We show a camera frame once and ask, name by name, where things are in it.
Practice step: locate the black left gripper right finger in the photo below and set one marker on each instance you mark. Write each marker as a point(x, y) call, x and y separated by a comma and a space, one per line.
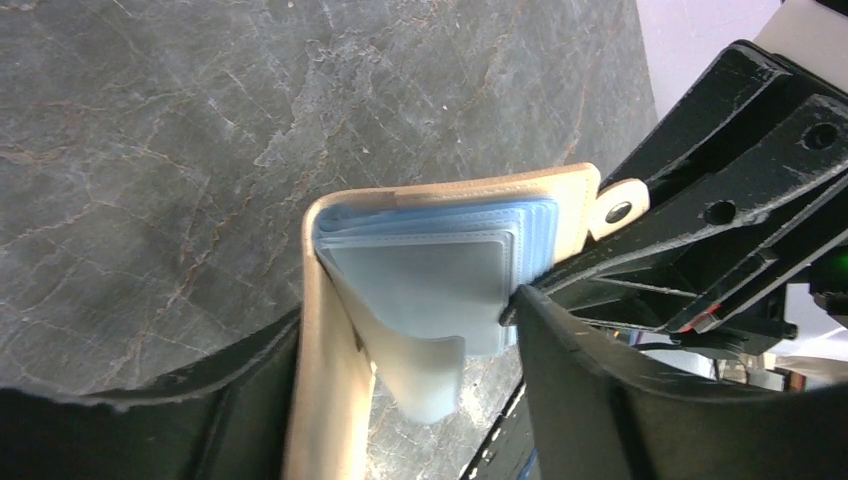
point(602, 410)

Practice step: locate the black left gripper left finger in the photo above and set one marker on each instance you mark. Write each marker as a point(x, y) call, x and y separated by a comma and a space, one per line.
point(222, 417)

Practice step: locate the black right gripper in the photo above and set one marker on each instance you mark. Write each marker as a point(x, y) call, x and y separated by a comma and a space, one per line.
point(747, 182)

